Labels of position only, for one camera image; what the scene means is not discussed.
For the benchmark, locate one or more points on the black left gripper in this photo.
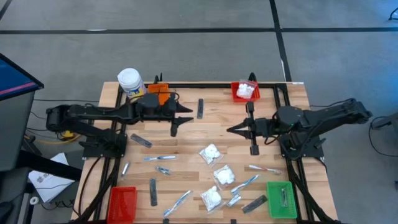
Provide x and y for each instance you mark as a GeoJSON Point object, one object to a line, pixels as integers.
{"type": "Point", "coordinates": [174, 129]}

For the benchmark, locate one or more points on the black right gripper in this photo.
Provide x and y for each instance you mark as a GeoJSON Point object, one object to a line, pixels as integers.
{"type": "Point", "coordinates": [254, 149]}

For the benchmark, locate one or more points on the bagged white cotton balls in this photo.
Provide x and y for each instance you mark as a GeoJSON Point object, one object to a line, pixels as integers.
{"type": "Point", "coordinates": [245, 91]}
{"type": "Point", "coordinates": [211, 153]}
{"type": "Point", "coordinates": [224, 176]}

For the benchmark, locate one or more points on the bagged red toothbrush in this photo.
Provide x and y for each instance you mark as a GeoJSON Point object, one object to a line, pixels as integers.
{"type": "Point", "coordinates": [264, 169]}

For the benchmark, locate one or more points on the bagged blue toothbrush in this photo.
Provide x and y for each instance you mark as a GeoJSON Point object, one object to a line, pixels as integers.
{"type": "Point", "coordinates": [177, 203]}
{"type": "Point", "coordinates": [244, 184]}
{"type": "Point", "coordinates": [160, 158]}

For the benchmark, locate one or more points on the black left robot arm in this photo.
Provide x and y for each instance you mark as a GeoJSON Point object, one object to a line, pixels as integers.
{"type": "Point", "coordinates": [93, 113]}

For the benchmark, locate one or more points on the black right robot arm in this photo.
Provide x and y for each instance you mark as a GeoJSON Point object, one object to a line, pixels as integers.
{"type": "Point", "coordinates": [335, 113]}

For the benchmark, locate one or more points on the bagged black comb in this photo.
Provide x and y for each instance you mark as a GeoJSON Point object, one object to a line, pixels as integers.
{"type": "Point", "coordinates": [141, 140]}
{"type": "Point", "coordinates": [153, 192]}
{"type": "Point", "coordinates": [255, 203]}
{"type": "Point", "coordinates": [200, 109]}

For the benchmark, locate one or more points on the red plastic basket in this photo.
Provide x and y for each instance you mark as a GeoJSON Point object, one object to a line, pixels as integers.
{"type": "Point", "coordinates": [122, 203]}
{"type": "Point", "coordinates": [234, 96]}

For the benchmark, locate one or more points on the orange plastic basket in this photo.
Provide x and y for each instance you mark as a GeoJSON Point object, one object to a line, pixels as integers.
{"type": "Point", "coordinates": [155, 88]}

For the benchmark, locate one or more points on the wipes canister with yellow label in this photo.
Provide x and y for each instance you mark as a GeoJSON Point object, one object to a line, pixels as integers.
{"type": "Point", "coordinates": [130, 79]}

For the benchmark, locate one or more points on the bagged white cotton swabs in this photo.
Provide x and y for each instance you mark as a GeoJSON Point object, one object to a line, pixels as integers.
{"type": "Point", "coordinates": [211, 197]}

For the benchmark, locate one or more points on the green plastic basket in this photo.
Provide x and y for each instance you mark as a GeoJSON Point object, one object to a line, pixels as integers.
{"type": "Point", "coordinates": [275, 202]}

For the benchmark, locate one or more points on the yellow power plug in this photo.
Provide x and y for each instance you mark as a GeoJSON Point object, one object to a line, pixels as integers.
{"type": "Point", "coordinates": [67, 134]}

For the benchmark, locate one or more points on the grey floor stand leg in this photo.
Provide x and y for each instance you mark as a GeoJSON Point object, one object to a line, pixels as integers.
{"type": "Point", "coordinates": [385, 122]}

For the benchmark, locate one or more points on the white paper sheet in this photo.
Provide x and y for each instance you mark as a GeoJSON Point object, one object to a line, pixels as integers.
{"type": "Point", "coordinates": [49, 186]}

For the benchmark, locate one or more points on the grey monitor with blue screen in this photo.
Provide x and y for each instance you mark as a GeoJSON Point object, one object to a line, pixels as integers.
{"type": "Point", "coordinates": [17, 130]}

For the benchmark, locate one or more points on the white tape roll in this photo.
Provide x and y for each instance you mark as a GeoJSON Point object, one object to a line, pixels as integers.
{"type": "Point", "coordinates": [30, 200]}

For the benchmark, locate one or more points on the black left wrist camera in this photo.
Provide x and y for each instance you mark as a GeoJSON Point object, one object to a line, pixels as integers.
{"type": "Point", "coordinates": [170, 105]}

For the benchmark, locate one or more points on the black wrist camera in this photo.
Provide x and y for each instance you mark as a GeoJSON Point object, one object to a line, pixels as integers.
{"type": "Point", "coordinates": [170, 105]}
{"type": "Point", "coordinates": [265, 127]}

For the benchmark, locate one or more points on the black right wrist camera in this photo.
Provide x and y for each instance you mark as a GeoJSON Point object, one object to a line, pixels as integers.
{"type": "Point", "coordinates": [265, 127]}

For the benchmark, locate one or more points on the black stand frame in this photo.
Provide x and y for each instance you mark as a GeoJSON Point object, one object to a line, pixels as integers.
{"type": "Point", "coordinates": [46, 166]}

